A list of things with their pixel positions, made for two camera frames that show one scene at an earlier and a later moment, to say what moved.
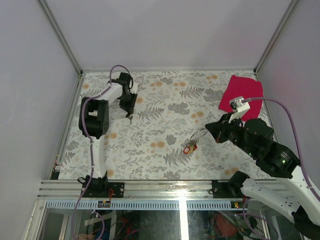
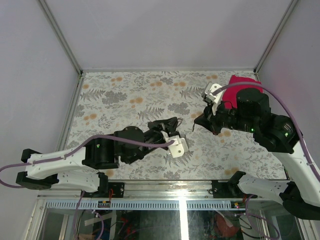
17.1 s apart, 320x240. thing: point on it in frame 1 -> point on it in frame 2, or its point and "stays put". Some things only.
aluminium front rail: (140, 194) stays put
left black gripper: (129, 107) -> (171, 125)
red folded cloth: (245, 87) stays put
